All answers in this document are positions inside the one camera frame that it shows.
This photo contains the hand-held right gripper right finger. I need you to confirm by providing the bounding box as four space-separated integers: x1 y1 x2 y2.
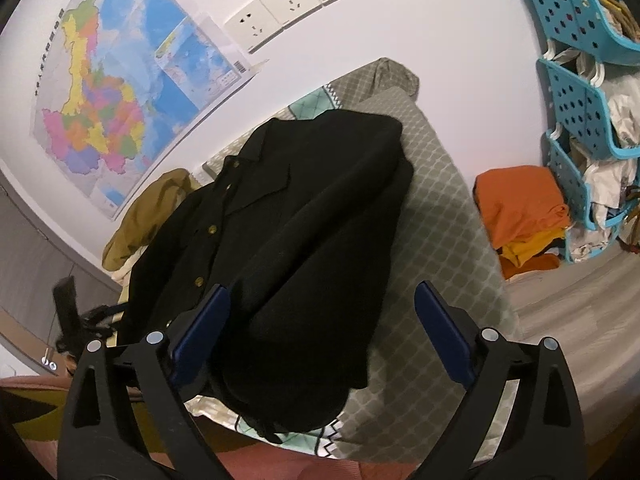
414 281 587 470

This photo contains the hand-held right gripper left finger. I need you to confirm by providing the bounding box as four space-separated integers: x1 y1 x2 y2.
57 282 232 468

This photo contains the black jacket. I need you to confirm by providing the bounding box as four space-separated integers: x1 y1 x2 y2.
117 110 416 446

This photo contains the pile of mixed clothes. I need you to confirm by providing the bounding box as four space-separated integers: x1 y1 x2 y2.
569 144 640 263
574 49 640 150
584 0 640 44

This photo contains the grey wooden headboard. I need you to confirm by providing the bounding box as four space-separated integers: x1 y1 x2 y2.
0 180 124 343

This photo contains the orange folded cloth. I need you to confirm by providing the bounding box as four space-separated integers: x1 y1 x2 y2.
473 165 572 252
500 252 562 282

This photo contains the grey teal patterned blanket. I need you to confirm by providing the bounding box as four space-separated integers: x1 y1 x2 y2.
192 57 523 461

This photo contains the mustard garment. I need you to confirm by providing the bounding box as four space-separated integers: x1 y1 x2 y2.
101 168 202 275

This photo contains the yellow folded cloth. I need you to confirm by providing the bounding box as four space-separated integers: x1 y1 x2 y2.
500 227 567 267

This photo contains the grey bed sheet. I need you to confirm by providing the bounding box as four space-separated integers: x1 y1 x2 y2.
502 245 640 448

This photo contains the colourful wall map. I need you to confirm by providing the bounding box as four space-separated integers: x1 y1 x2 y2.
30 0 271 221

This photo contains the white wall socket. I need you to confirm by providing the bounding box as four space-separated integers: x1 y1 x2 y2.
223 0 287 54
259 0 326 29

